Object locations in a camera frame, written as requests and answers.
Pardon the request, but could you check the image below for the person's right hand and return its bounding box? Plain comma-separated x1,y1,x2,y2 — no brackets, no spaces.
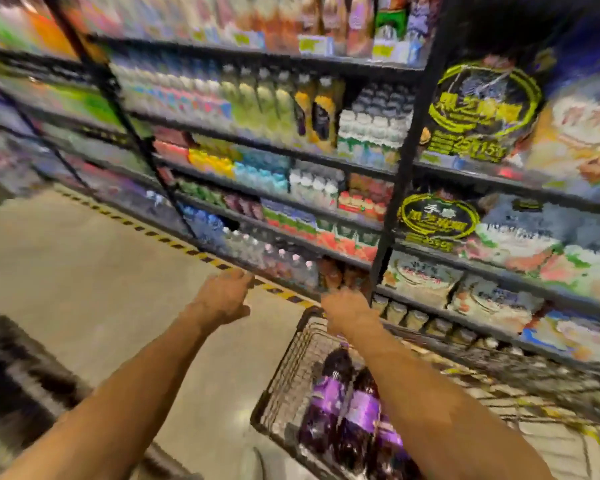
319,289,383,341

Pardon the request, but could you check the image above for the row of orange tea bottles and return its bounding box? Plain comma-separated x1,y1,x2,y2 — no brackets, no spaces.
317,259,371,295

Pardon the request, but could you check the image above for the pack of clear water bottles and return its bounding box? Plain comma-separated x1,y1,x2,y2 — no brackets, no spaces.
225,227,321,291

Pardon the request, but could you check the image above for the black bag yellow ring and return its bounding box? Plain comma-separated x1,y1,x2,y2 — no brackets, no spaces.
419,54,546,163
397,192,481,253

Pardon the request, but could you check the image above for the row of pale capped jars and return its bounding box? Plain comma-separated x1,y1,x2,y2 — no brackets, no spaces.
372,294,526,355

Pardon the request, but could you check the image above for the person's left hand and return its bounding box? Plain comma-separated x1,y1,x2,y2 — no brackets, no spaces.
192,268,256,328

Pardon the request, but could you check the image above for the row of yellow juice bottles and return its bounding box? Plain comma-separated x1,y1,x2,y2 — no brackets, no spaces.
292,74,346,153

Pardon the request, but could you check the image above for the person's right forearm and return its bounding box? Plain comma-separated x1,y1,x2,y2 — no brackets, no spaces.
345,324,556,480

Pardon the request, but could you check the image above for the blue white food bag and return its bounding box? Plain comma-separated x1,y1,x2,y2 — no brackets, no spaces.
522,309,600,365

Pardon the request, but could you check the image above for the black metal store shelf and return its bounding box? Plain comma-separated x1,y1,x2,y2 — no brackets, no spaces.
0,0,600,375

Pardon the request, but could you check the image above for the black wire shopping cart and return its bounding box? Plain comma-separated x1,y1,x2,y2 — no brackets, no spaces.
249,307,600,480

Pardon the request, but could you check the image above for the row of pale green bottles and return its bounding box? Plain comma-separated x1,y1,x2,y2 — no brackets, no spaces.
219,64,296,141

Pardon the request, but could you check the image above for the row of red juice cartons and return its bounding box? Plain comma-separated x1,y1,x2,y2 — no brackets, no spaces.
262,199,381,263

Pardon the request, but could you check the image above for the white printed food bag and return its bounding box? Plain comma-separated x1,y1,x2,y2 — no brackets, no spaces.
449,274,546,335
379,252,463,308

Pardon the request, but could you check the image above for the person's left forearm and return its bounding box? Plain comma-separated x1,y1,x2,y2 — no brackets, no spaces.
0,309,231,480

